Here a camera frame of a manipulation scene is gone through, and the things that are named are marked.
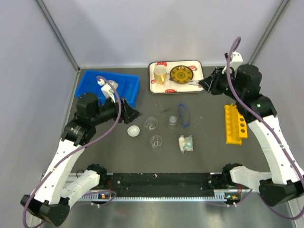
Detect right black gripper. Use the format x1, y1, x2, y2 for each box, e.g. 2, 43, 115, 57
199, 66, 244, 101

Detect round glass flask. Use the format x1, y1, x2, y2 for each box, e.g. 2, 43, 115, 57
144, 117, 158, 132

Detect blue plastic compartment bin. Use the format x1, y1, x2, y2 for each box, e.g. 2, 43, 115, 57
75, 70, 140, 108

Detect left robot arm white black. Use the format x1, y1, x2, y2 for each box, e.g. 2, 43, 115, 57
20, 93, 141, 227

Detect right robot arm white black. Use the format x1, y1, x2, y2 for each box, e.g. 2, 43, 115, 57
221, 64, 304, 207

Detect white round dish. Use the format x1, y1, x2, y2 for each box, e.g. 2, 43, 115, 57
127, 125, 140, 137

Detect yellow black patterned plate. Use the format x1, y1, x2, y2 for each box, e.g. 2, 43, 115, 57
170, 65, 194, 84

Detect clear glass beaker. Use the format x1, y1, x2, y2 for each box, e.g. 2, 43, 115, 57
150, 135, 163, 149

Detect small glass beaker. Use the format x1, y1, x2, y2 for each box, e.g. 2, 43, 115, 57
168, 115, 177, 130

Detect strawberry pattern white tray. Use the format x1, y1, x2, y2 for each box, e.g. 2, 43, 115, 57
149, 60, 204, 94

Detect yellow test tube rack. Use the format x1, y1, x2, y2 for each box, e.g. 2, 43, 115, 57
224, 104, 248, 145

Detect yellow ceramic mug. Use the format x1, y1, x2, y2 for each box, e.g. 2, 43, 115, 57
153, 65, 167, 84

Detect plastic bag with gloves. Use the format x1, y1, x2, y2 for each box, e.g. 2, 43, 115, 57
178, 135, 194, 153

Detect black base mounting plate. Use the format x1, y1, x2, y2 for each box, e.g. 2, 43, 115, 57
80, 172, 250, 198

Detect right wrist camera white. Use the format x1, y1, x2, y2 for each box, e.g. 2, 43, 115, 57
222, 51, 243, 74

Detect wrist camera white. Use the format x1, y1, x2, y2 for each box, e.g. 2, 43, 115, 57
222, 51, 243, 74
97, 78, 119, 103

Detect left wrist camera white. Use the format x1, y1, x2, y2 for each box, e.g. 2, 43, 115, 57
97, 78, 119, 103

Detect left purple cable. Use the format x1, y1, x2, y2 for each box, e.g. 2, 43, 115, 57
22, 76, 122, 228

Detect blue frame safety goggles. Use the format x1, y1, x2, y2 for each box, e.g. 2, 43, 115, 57
178, 103, 190, 128

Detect grey slotted cable duct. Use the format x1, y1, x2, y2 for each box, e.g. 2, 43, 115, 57
78, 191, 228, 202

